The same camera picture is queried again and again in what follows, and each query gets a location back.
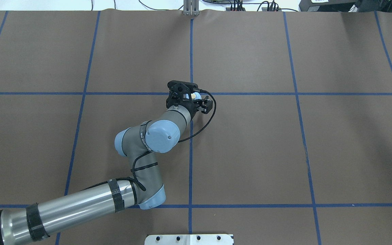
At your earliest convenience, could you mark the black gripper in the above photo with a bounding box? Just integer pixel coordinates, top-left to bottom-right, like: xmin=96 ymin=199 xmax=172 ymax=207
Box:
xmin=179 ymin=96 xmax=214 ymax=120

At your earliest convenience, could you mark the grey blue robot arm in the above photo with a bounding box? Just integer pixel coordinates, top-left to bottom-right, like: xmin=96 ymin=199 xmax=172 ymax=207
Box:
xmin=0 ymin=93 xmax=217 ymax=245

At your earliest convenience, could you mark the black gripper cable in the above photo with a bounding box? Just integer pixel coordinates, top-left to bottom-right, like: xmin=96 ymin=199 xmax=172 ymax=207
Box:
xmin=178 ymin=89 xmax=217 ymax=143

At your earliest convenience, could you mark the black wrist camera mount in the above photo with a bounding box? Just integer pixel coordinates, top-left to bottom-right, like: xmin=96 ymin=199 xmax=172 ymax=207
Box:
xmin=166 ymin=80 xmax=200 ymax=108

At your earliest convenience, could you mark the aluminium vertical post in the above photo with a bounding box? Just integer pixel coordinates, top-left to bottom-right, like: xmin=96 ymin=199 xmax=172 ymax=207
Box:
xmin=182 ymin=0 xmax=200 ymax=17

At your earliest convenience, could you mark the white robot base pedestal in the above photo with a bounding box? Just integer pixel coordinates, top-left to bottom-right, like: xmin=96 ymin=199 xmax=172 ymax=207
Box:
xmin=144 ymin=234 xmax=234 ymax=245

